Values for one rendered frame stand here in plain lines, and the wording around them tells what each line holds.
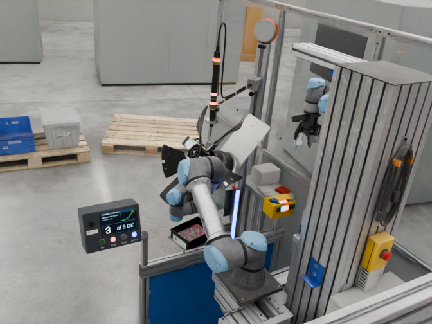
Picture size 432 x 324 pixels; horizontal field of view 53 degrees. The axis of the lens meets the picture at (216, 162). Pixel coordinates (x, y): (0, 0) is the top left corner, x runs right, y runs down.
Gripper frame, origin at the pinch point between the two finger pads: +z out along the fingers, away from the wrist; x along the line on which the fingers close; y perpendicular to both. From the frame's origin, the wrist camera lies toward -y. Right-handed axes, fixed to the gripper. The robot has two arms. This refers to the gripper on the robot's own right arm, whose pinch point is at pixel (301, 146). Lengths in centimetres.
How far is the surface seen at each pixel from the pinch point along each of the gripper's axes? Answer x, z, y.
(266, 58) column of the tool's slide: 34, -23, -87
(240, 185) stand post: 6, 56, -60
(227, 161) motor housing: -10, 32, -53
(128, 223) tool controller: -88, 31, -9
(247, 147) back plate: 6, 27, -57
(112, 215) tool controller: -95, 25, -10
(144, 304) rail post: -78, 88, -12
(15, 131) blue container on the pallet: -111, 131, -378
